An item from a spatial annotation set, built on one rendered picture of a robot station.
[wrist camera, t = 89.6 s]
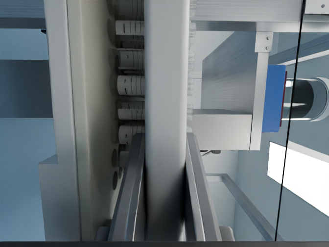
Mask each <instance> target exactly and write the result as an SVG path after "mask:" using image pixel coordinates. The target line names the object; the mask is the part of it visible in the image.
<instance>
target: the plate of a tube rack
mask: <svg viewBox="0 0 329 247"><path fill-rule="evenodd" d="M188 36H189V0H144V84H145V225H146V241H183V238H184V202H185V160H186V127H187V91H188Z"/></svg>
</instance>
